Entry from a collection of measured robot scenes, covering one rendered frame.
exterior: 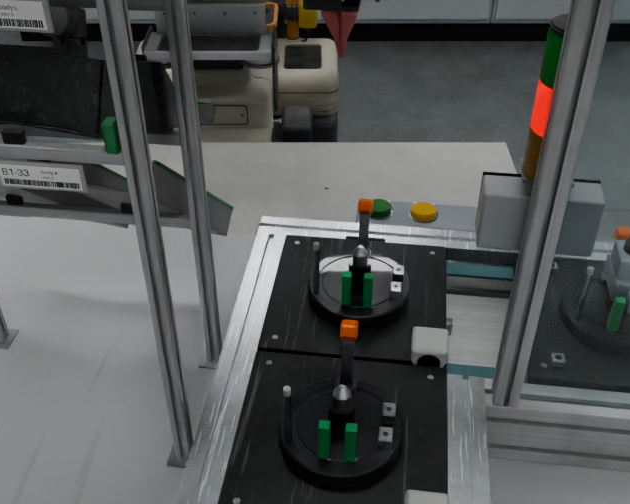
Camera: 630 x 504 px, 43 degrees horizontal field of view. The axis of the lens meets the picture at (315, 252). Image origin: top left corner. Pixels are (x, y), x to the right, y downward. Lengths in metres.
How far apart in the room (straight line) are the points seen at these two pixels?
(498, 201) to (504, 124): 2.72
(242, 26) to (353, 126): 1.83
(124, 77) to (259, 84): 1.09
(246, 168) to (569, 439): 0.83
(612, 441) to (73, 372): 0.72
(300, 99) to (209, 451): 1.26
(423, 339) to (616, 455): 0.27
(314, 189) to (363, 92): 2.25
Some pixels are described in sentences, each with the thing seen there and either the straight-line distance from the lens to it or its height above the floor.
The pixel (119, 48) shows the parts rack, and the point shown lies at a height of 1.42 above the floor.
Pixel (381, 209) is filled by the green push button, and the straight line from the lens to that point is 1.25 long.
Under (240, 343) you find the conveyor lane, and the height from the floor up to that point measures 0.95.
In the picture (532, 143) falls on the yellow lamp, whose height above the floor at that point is 1.30.
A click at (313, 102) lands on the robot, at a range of 2.05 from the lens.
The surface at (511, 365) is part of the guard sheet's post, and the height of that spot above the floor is 1.03.
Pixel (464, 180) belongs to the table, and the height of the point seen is 0.86.
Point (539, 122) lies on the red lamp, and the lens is 0.78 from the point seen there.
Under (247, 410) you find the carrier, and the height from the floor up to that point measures 0.97.
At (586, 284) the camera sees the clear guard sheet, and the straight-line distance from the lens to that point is 0.88.
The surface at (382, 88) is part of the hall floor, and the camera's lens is 3.76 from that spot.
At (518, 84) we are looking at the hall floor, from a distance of 3.90.
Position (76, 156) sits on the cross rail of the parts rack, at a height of 1.30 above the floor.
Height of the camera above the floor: 1.69
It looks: 39 degrees down
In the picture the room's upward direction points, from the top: straight up
